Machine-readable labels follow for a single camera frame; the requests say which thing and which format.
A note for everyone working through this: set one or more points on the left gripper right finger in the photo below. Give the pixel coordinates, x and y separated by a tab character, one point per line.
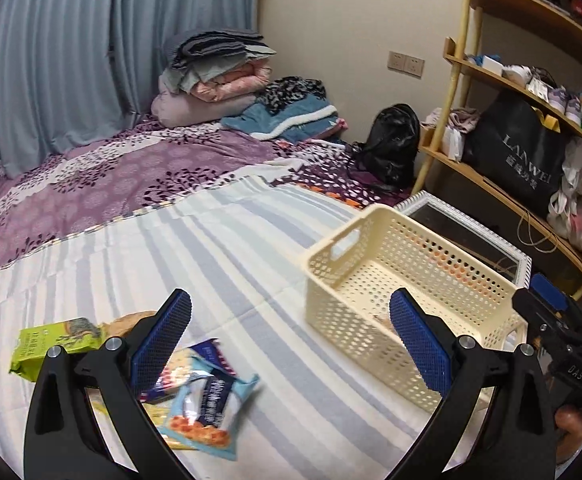
516	440

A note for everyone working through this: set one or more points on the pink folded quilt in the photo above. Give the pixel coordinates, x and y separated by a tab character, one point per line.
249	78

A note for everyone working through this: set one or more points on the purple sneakers on shelf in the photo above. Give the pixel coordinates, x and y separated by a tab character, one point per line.
566	103

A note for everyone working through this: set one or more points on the folded grey blankets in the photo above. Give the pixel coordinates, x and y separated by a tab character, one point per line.
200	55

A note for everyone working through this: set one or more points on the small green yellow snack pack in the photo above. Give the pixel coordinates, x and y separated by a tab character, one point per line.
157	412

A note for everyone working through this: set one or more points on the wooden bamboo shelf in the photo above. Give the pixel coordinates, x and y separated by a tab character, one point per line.
482	66

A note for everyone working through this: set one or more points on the person's right hand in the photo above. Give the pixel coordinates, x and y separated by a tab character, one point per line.
568	420

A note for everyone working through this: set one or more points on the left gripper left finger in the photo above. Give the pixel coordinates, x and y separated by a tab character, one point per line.
63	439

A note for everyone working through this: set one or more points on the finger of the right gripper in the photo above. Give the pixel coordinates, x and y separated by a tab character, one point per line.
547	291

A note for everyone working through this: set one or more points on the light blue snack bag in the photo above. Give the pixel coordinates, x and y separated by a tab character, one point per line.
205	413

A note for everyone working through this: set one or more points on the green seaweed snack bag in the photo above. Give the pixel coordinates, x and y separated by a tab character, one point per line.
75	336

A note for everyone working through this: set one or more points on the striped white blue bedsheet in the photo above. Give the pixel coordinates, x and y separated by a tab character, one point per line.
236	251

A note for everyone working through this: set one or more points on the brown paper snack bag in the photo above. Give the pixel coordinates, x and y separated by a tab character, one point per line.
121	327

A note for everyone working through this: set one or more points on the pink clothes on shelf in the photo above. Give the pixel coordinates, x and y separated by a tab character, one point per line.
460	122

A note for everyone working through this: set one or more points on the black leopard print cloth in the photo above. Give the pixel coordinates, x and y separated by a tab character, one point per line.
284	91

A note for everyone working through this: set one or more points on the white plastic bags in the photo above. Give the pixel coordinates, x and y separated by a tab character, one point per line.
565	206

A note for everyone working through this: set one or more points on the blue grey curtain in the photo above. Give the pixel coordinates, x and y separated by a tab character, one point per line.
73	72

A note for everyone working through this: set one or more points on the blue soda biscuit pack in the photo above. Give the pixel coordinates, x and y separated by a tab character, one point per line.
179	367

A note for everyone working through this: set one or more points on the black LANWEI shopping bag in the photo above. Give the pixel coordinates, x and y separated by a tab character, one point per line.
512	147

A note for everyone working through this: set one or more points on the cream perforated plastic basket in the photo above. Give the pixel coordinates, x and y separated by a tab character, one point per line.
352	273

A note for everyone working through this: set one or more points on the black backpack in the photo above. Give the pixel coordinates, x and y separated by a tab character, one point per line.
390	150

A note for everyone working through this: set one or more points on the white framed glass side table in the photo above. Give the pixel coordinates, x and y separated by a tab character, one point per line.
470	235

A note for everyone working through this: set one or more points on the blue folded blanket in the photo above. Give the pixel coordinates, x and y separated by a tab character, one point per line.
261	124

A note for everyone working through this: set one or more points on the beige wall socket plate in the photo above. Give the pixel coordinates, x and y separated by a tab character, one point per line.
405	64

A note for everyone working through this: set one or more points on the lilac pillow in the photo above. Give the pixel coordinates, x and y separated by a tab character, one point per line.
182	110

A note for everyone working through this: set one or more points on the purple floral bedspread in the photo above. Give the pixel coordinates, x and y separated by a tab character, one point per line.
151	165

